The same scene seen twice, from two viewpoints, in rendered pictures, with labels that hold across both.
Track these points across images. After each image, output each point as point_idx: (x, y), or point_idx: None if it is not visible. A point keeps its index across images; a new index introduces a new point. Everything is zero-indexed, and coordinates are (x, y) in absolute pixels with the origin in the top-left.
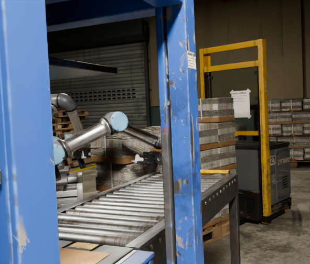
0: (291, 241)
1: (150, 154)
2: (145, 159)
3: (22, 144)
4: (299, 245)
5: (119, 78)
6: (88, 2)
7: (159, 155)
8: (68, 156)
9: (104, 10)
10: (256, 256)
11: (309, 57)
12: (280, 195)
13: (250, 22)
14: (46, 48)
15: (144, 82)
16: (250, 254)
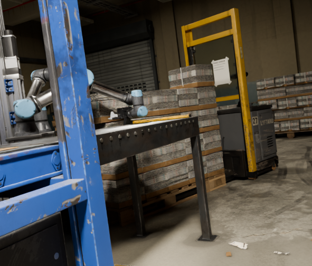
0: (272, 189)
1: (122, 110)
2: (119, 115)
3: None
4: (278, 192)
5: (130, 74)
6: None
7: (129, 109)
8: (40, 110)
9: None
10: (236, 202)
11: (301, 37)
12: (266, 153)
13: (243, 11)
14: None
15: (153, 75)
16: (231, 201)
